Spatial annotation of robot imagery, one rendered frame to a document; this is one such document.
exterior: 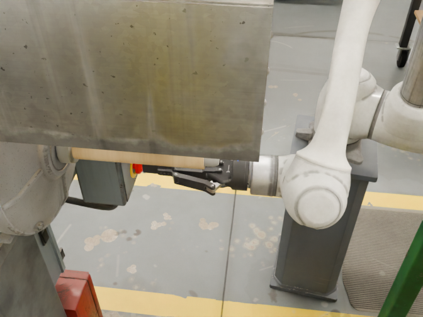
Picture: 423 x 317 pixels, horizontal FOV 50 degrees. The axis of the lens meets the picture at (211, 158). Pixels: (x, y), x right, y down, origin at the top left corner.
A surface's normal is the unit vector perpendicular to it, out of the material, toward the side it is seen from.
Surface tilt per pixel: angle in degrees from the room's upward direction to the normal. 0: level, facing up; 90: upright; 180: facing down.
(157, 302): 0
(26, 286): 90
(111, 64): 90
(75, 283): 0
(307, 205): 68
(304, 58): 0
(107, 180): 90
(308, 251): 90
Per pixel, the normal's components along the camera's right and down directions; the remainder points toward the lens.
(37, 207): 0.97, 0.21
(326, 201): -0.17, 0.37
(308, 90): 0.00, -0.76
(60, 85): -0.12, 0.65
